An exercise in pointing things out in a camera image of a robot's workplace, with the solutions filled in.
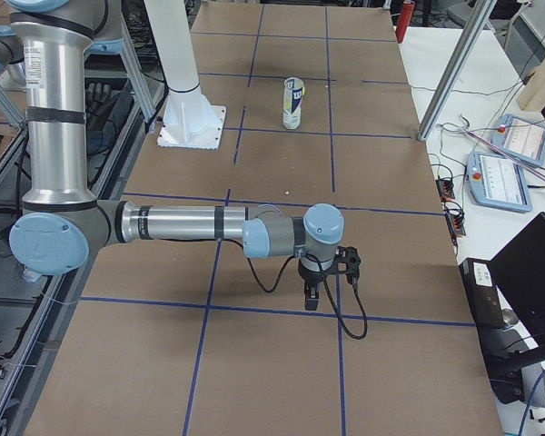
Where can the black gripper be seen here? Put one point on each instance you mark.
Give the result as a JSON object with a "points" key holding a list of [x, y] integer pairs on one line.
{"points": [[312, 276]]}

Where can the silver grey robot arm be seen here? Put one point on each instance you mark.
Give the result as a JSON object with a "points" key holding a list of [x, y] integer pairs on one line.
{"points": [[63, 222]]}

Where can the second grey robot arm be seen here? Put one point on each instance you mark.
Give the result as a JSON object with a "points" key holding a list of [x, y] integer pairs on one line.
{"points": [[11, 48]]}

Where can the clear tennis ball can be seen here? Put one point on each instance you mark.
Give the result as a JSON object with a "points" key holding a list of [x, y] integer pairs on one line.
{"points": [[292, 102]]}

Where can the brown paper table cover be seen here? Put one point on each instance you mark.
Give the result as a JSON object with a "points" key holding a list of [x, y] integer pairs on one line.
{"points": [[350, 320]]}

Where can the black computer box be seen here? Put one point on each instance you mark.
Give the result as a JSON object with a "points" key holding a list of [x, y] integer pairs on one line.
{"points": [[483, 298]]}

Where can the orange black connector block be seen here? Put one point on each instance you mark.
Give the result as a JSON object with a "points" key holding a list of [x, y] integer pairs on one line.
{"points": [[445, 187]]}

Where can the near teach pendant tablet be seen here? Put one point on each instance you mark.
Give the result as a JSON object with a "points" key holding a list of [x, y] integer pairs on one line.
{"points": [[497, 182]]}

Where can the teach pendant tablet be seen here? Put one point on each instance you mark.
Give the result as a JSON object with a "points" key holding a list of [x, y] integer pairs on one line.
{"points": [[521, 138], [497, 182]]}

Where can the black monitor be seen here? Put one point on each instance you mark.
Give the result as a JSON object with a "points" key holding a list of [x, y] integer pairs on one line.
{"points": [[519, 271]]}

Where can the metal grabber stick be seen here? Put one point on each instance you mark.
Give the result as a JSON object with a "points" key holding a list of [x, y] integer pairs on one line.
{"points": [[484, 135]]}

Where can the far teach pendant tablet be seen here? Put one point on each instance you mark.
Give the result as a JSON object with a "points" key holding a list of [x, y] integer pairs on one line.
{"points": [[521, 138]]}

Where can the red cylinder tube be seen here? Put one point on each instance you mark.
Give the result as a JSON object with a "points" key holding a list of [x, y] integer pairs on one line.
{"points": [[407, 8]]}

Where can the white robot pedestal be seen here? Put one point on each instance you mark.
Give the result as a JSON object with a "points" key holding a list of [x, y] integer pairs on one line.
{"points": [[189, 120]]}

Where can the aluminium frame post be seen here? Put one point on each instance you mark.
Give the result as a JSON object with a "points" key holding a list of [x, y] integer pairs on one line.
{"points": [[467, 40]]}

